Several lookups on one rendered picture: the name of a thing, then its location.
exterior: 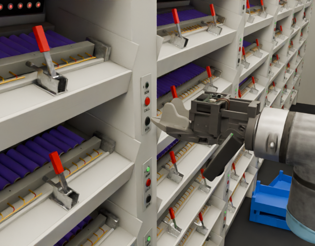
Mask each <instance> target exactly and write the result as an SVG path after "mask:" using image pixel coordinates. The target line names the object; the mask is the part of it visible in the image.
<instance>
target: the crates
mask: <svg viewBox="0 0 315 246"><path fill-rule="evenodd" d="M291 181H292V177H291V176H288V175H284V174H283V170H281V171H280V172H279V175H278V176H277V177H276V178H275V179H274V180H273V181H272V182H271V183H270V184H269V185H268V186H267V185H262V184H260V181H259V180H257V183H256V187H255V191H254V192H252V199H251V211H250V219H249V221H253V222H257V223H261V224H265V225H269V226H274V227H278V228H282V229H286V230H290V229H289V227H288V225H287V223H286V205H287V203H288V198H289V193H290V187H291ZM290 231H291V230H290Z"/></svg>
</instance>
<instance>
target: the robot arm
mask: <svg viewBox="0 0 315 246"><path fill-rule="evenodd" d="M211 94H213V95H211ZM221 95H223V96H221ZM260 103H261V101H254V100H247V99H240V98H233V97H231V94H225V93H218V92H211V91H204V93H202V94H201V95H200V96H198V97H197V98H195V99H194V100H191V109H190V110H187V109H186V108H185V106H184V104H183V102H182V100H181V99H180V98H174V99H173V100H172V101H171V103H169V102H168V103H166V104H165V105H164V108H163V112H162V115H161V116H155V117H151V121H152V122H153V123H154V124H155V125H156V126H157V127H158V128H160V129H161V130H162V131H164V132H165V133H166V134H168V135H170V136H172V137H174V138H176V139H178V140H182V141H185V142H192V143H196V144H204V145H214V144H218V145H221V144H222V143H223V142H224V141H225V140H226V138H227V137H228V136H229V135H230V134H231V133H232V134H233V135H232V136H231V137H230V139H229V140H228V141H227V142H226V144H225V145H224V146H223V147H222V149H221V150H220V151H219V152H218V154H217V155H216V156H215V158H212V159H210V160H208V162H207V163H206V169H205V171H204V172H203V174H202V175H203V176H204V177H205V178H206V179H207V180H209V181H210V182H212V181H213V180H214V179H215V178H216V177H218V176H220V175H222V174H223V172H224V170H225V166H226V165H227V163H228V162H229V161H230V160H231V159H232V158H233V156H234V155H235V154H236V153H237V152H238V150H239V149H240V148H241V147H242V146H243V144H245V149H246V150H250V151H253V154H254V156H255V157H258V158H262V159H266V160H271V161H276V162H280V163H283V164H289V165H293V166H294V169H293V175H292V181H291V187H290V193H289V198H288V203H287V205H286V223H287V225H288V227H289V229H290V230H291V231H292V232H293V233H294V234H295V235H296V236H298V237H299V238H301V239H303V240H305V241H307V242H310V243H313V244H315V115H313V114H306V113H299V112H293V111H289V110H284V109H277V108H270V107H264V108H263V109H262V110H261V112H260Z"/></svg>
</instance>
